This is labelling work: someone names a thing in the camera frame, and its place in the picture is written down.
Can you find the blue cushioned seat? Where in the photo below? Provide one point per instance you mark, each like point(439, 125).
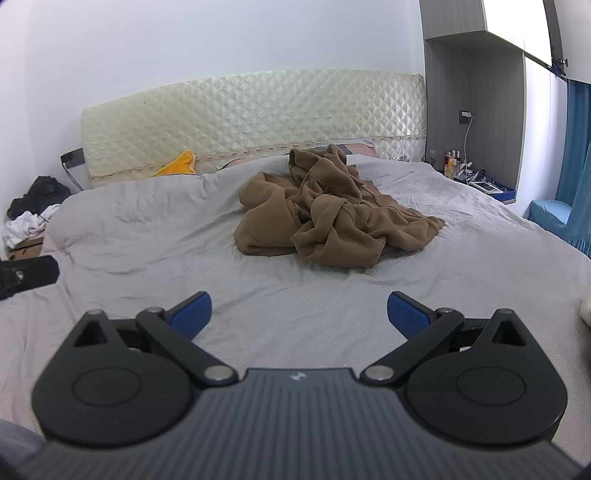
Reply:
point(551, 215)

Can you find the black clothes pile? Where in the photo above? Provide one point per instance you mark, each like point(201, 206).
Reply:
point(45, 191)

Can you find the grey bed sheet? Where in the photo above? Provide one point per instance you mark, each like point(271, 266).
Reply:
point(131, 245)

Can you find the yellow cloth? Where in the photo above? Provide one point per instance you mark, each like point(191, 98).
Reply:
point(183, 164)

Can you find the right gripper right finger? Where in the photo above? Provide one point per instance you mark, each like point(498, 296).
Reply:
point(428, 333)

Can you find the cream quilted headboard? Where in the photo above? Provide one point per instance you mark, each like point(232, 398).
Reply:
point(223, 120)

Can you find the cardboard box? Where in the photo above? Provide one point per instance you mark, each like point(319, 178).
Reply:
point(27, 249)

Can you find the black bedside lamp bracket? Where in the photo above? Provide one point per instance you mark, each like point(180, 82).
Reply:
point(70, 160)

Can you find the black wall socket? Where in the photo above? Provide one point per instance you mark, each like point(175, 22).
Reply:
point(465, 117)

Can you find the blue tray with items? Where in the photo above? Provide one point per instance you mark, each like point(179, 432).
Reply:
point(480, 181)

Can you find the pink pillow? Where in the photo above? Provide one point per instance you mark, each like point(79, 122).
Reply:
point(359, 147)

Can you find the blue curtain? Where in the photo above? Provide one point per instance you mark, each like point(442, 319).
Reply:
point(574, 183)

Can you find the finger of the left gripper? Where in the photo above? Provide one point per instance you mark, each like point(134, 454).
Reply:
point(18, 276)

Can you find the white clothes pile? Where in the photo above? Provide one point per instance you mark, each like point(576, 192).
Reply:
point(27, 226)

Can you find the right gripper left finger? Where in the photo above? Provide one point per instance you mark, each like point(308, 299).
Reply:
point(171, 333)

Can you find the small bottles group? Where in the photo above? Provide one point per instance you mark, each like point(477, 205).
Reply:
point(452, 163)

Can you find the brown zip hoodie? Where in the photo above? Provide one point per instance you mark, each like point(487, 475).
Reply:
point(327, 214)

